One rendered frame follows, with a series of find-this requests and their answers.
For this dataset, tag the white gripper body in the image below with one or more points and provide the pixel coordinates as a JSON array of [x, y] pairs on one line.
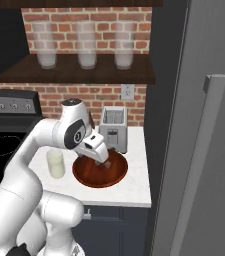
[[95, 152]]

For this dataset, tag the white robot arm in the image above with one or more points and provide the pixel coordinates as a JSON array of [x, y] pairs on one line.
[[24, 186]]

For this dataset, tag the ice cube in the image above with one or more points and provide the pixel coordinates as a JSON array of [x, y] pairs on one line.
[[107, 164]]

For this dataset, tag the brown wooden bowl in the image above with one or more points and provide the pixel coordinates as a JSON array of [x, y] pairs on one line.
[[94, 175]]

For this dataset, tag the glass of lemonade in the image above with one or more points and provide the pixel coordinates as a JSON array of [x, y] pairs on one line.
[[56, 163]]

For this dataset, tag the grey fridge door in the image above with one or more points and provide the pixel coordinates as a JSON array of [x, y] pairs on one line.
[[204, 133]]

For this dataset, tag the silver toaster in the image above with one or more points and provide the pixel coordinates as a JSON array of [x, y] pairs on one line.
[[114, 130]]

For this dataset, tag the dark blue cabinet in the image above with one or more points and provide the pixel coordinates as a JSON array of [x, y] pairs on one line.
[[114, 230]]

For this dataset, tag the dark wooden shelf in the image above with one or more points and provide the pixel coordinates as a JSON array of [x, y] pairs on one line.
[[77, 71]]

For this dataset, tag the black stove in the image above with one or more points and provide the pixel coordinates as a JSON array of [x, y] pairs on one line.
[[0, 133]]

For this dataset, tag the frosted glass jar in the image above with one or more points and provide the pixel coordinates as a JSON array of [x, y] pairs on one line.
[[124, 46], [46, 46], [86, 46]]

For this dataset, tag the white wall outlet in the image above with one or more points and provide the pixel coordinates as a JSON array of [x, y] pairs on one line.
[[127, 92]]

